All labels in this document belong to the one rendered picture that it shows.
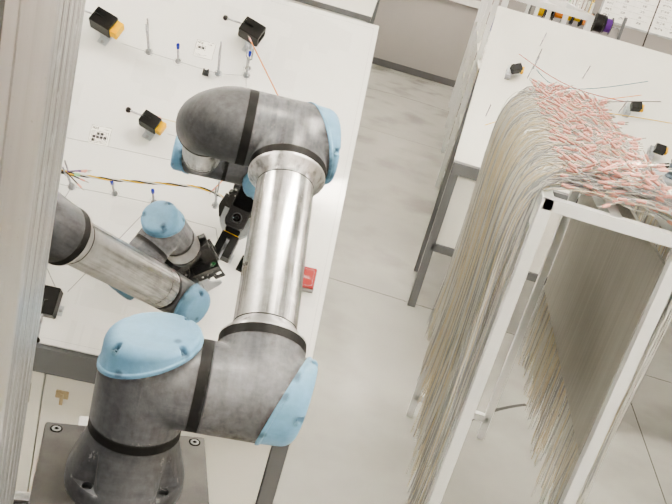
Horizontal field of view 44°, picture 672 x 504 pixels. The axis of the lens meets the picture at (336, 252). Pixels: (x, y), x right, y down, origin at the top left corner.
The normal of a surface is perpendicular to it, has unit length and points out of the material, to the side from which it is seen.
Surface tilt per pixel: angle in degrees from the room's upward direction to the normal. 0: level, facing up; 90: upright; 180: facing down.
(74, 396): 90
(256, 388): 50
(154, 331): 7
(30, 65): 90
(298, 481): 0
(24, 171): 90
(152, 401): 88
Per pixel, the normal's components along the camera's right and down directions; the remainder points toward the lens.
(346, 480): 0.25, -0.90
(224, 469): 0.01, 0.38
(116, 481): 0.08, 0.09
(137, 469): 0.41, 0.15
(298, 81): 0.18, -0.29
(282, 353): 0.53, -0.43
